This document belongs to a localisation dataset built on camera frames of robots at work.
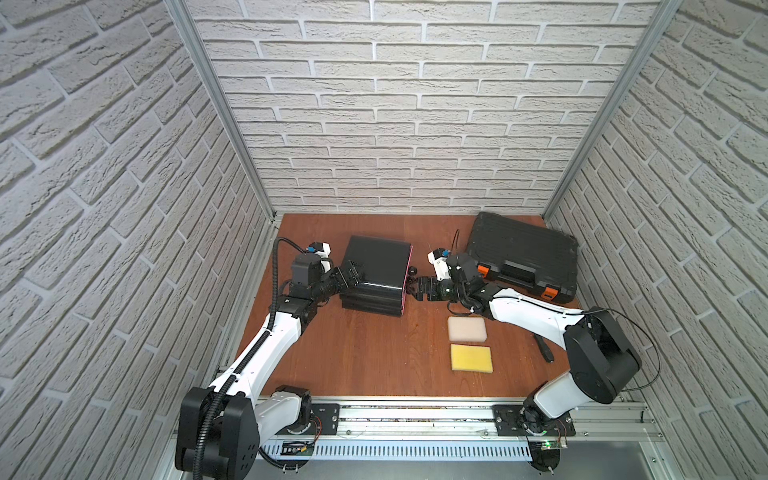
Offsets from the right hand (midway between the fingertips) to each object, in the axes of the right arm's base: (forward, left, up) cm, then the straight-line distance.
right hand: (419, 286), depth 87 cm
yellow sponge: (-19, -14, -9) cm, 25 cm away
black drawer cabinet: (+4, +10, +8) cm, 13 cm away
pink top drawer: (0, +4, +5) cm, 7 cm away
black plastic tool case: (+12, -33, -3) cm, 36 cm away
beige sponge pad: (-10, -14, -10) cm, 20 cm away
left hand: (+3, +17, +8) cm, 19 cm away
